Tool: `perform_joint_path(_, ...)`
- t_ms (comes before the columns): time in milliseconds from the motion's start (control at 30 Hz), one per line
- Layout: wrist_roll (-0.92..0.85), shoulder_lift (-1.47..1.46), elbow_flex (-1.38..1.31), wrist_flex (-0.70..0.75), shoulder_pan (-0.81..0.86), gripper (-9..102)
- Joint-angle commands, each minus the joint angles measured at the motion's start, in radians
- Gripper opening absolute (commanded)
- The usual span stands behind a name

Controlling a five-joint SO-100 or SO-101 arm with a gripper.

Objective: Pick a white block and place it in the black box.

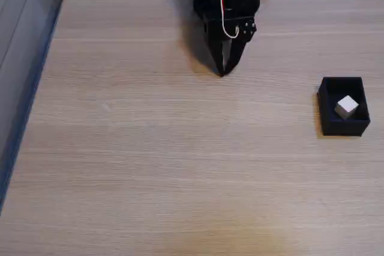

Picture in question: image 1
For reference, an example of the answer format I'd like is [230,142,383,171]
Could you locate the white block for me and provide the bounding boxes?
[334,94,360,121]

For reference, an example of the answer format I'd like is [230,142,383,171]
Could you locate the black open box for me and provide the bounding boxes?
[316,76,371,137]

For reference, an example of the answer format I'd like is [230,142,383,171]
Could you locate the white servo cable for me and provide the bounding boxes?
[220,0,242,40]

